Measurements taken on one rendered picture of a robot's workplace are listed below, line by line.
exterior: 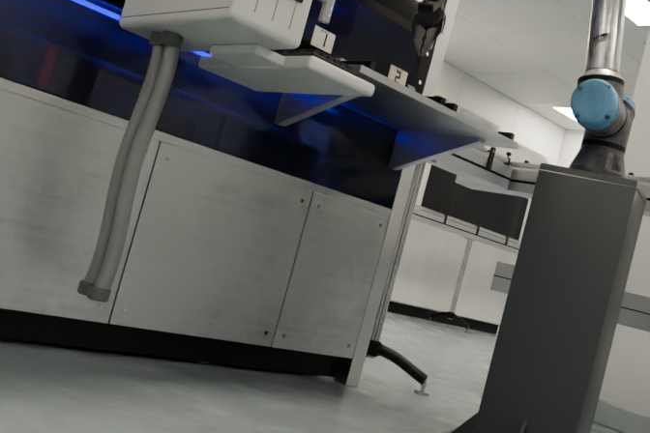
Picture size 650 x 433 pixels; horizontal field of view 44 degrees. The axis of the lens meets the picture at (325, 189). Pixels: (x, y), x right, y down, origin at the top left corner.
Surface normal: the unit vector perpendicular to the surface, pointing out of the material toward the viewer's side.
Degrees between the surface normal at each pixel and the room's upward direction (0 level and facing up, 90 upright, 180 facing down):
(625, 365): 90
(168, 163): 90
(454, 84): 90
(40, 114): 90
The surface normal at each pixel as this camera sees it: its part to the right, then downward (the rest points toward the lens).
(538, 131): 0.65, 0.12
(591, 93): -0.53, -0.07
